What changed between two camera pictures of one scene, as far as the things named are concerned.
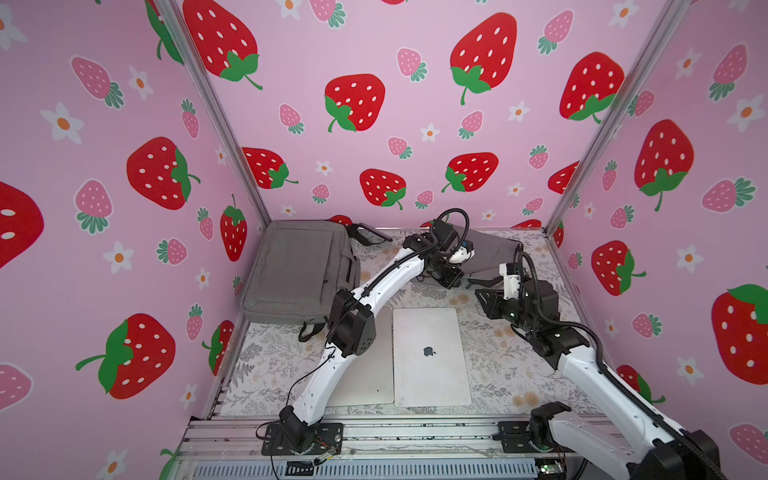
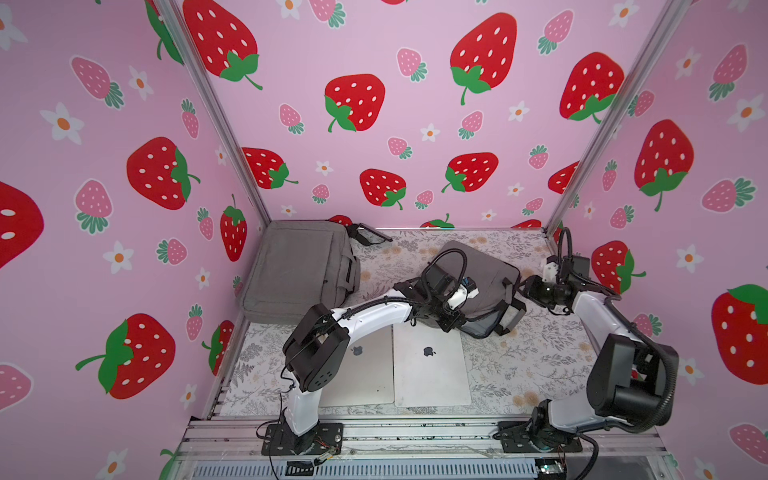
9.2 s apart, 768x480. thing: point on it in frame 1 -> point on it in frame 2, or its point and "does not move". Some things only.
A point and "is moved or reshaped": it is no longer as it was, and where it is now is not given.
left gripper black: x=453 y=279 -> x=454 y=318
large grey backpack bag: x=297 y=272 does not move
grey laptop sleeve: x=490 y=251 is moved or reshaped
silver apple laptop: x=428 y=366 does not move
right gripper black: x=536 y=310 -> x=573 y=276
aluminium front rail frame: x=232 y=449 does not move
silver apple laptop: x=369 y=378 does not move
